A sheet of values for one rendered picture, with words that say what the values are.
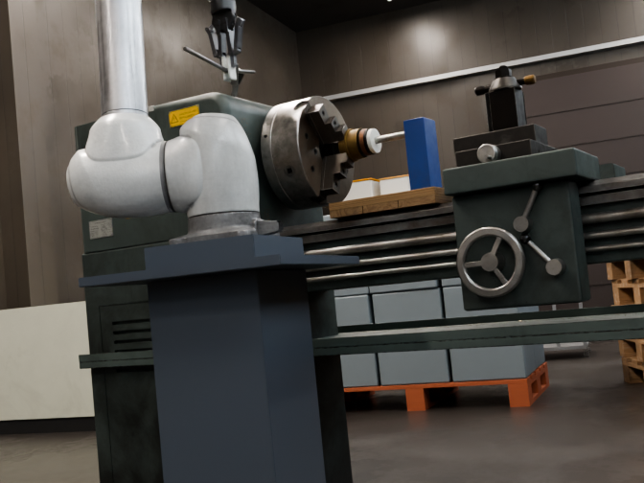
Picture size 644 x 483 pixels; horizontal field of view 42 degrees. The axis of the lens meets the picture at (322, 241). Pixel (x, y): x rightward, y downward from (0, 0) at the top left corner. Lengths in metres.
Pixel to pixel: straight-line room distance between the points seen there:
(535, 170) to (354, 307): 2.90
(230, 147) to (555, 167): 0.68
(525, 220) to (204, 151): 0.70
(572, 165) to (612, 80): 9.46
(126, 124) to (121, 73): 0.12
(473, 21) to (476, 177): 9.89
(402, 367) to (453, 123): 7.24
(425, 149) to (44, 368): 3.59
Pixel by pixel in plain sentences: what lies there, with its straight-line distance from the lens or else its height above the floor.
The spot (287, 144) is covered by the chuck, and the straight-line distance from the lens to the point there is 2.28.
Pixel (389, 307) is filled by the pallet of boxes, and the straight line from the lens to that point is 4.57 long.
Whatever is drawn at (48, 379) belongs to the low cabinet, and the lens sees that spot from 5.35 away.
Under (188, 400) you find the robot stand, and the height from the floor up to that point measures 0.49.
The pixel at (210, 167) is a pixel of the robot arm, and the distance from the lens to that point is 1.72.
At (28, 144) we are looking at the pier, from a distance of 6.56.
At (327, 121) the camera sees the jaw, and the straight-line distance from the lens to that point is 2.34.
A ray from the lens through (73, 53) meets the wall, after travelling 7.62.
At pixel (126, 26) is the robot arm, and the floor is 1.29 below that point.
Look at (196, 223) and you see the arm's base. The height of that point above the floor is 0.84.
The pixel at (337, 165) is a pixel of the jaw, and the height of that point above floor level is 1.02.
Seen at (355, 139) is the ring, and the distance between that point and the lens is 2.31.
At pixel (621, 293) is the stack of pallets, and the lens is 5.03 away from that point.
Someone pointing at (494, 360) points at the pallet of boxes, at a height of 0.24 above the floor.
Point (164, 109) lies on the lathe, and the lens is 2.43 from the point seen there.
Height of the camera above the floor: 0.67
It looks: 4 degrees up
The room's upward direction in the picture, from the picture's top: 6 degrees counter-clockwise
